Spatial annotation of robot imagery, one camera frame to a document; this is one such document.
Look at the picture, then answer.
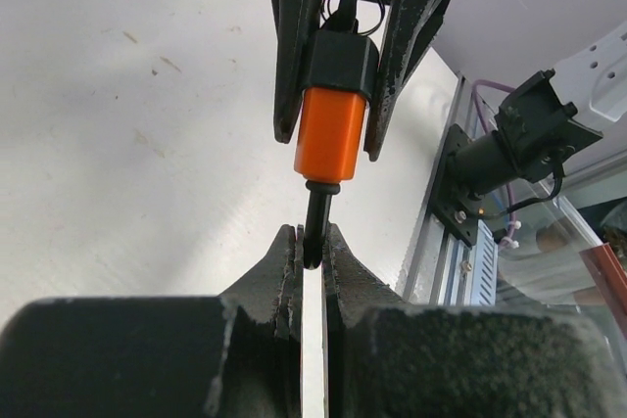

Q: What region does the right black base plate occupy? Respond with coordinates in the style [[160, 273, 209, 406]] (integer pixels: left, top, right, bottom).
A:
[[428, 124, 479, 248]]

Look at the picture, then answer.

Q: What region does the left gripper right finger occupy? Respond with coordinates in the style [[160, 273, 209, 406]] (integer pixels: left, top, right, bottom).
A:
[[322, 226, 618, 417]]

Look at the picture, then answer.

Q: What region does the aluminium front rail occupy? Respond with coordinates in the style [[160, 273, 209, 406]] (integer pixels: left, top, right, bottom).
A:
[[396, 76, 469, 304]]

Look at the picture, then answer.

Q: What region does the white slotted cable duct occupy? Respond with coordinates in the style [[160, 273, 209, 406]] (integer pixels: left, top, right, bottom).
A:
[[469, 221, 499, 306]]

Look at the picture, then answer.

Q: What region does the orange black padlock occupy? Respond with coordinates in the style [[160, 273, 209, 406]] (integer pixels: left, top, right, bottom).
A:
[[294, 29, 379, 269]]

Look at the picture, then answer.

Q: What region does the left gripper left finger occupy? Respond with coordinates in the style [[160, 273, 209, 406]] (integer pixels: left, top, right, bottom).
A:
[[1, 225, 303, 417]]

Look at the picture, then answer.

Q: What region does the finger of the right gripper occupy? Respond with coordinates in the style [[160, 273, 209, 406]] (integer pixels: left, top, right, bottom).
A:
[[364, 0, 451, 162], [271, 0, 319, 143]]

